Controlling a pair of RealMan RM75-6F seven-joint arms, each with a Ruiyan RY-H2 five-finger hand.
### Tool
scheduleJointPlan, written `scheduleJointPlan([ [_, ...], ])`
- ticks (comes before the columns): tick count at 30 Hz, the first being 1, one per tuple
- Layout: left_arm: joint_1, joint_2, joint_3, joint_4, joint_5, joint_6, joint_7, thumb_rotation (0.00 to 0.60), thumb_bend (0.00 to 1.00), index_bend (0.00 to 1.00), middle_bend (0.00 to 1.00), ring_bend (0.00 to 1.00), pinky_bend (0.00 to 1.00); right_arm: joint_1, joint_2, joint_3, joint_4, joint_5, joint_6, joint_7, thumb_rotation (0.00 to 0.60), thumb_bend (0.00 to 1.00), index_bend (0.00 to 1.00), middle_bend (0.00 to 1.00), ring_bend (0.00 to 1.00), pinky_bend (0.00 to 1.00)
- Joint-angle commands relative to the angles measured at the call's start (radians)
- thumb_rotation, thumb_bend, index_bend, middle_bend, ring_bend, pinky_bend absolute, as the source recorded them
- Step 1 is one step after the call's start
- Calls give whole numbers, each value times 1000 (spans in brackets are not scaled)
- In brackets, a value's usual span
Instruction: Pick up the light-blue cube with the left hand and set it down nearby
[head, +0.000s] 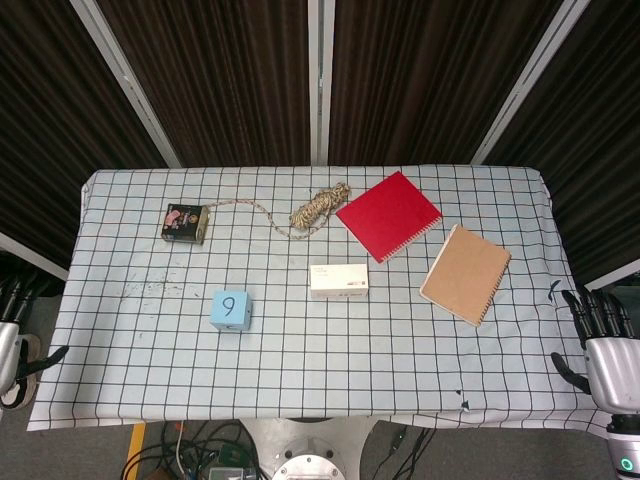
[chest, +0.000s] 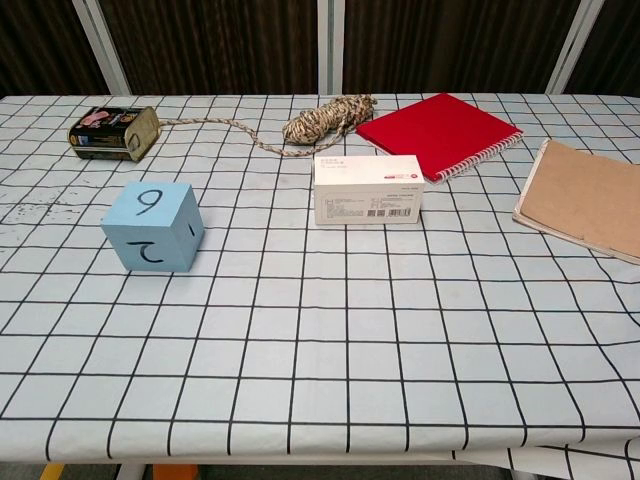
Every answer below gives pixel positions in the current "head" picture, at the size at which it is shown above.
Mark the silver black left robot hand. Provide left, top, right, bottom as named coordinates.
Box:
left=0, top=272, right=70, bottom=401

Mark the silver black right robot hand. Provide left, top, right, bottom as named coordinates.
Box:
left=549, top=287, right=640, bottom=416

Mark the blue numbered cube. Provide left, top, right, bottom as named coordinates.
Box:
left=208, top=289, right=254, bottom=332

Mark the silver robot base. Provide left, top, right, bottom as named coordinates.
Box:
left=239, top=417, right=381, bottom=480

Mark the yellow floor tape strip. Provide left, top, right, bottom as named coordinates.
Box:
left=124, top=422, right=147, bottom=480

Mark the brown kraft spiral notebook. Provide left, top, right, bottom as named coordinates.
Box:
left=418, top=223, right=512, bottom=329

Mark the dark luncheon meat tin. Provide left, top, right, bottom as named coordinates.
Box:
left=160, top=202, right=210, bottom=246

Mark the red spiral notebook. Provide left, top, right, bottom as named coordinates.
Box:
left=335, top=170, right=444, bottom=265

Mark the white cardboard box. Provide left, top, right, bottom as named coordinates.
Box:
left=309, top=263, right=370, bottom=300

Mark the blue checkered tablecloth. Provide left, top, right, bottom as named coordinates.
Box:
left=27, top=164, right=616, bottom=434

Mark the white floor cable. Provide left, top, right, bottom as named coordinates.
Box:
left=174, top=422, right=190, bottom=474

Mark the black floor cable bundle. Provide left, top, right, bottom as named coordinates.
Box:
left=387, top=427, right=437, bottom=480
left=122, top=422, right=261, bottom=480

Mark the beige braided rope bundle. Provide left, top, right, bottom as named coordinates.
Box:
left=204, top=182, right=351, bottom=240

